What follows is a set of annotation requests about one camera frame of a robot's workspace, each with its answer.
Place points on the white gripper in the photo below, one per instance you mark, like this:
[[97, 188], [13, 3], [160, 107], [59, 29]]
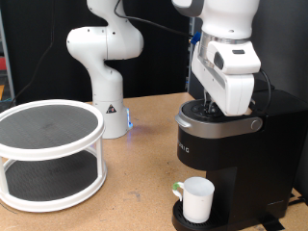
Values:
[[231, 86]]

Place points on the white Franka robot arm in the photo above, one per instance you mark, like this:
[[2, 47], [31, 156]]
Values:
[[106, 80]]

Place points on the black Keurig coffee machine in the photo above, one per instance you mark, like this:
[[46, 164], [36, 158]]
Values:
[[256, 173]]

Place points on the black drip tray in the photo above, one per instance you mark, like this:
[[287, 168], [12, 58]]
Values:
[[218, 221]]

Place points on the white two-tier turntable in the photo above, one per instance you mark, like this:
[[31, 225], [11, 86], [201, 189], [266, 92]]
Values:
[[48, 179]]

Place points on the grey metal frame post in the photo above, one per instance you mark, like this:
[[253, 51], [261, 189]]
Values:
[[8, 64]]

